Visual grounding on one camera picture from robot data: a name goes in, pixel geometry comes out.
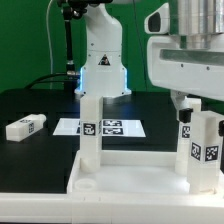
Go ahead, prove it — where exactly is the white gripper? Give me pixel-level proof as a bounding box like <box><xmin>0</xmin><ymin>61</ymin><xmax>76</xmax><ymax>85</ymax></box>
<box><xmin>143</xmin><ymin>0</ymin><xmax>224</xmax><ymax>124</ymax></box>

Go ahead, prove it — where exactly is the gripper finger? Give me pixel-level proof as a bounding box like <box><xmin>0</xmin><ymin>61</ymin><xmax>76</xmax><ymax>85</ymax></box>
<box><xmin>218</xmin><ymin>120</ymin><xmax>224</xmax><ymax>137</ymax></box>

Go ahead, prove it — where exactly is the white desk top panel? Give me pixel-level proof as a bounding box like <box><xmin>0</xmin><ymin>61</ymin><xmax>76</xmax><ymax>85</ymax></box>
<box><xmin>66</xmin><ymin>149</ymin><xmax>224</xmax><ymax>203</ymax></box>

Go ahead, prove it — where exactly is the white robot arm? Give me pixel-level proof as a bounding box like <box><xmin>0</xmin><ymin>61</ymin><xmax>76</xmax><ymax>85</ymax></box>
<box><xmin>58</xmin><ymin>0</ymin><xmax>224</xmax><ymax>111</ymax></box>

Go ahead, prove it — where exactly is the white tag sheet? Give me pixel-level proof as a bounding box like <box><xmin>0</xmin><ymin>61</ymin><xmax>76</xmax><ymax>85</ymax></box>
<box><xmin>53</xmin><ymin>118</ymin><xmax>145</xmax><ymax>137</ymax></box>

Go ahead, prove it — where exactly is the white front fence bar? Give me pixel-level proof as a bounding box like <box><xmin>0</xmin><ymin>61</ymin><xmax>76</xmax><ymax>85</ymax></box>
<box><xmin>0</xmin><ymin>192</ymin><xmax>224</xmax><ymax>224</ymax></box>

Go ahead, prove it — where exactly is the black cable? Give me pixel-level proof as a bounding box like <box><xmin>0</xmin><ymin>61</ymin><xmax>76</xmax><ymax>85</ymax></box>
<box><xmin>24</xmin><ymin>72</ymin><xmax>81</xmax><ymax>90</ymax></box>

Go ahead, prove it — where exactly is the black camera pole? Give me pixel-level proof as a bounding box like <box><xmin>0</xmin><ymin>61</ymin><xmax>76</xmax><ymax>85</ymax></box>
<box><xmin>60</xmin><ymin>5</ymin><xmax>82</xmax><ymax>91</ymax></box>

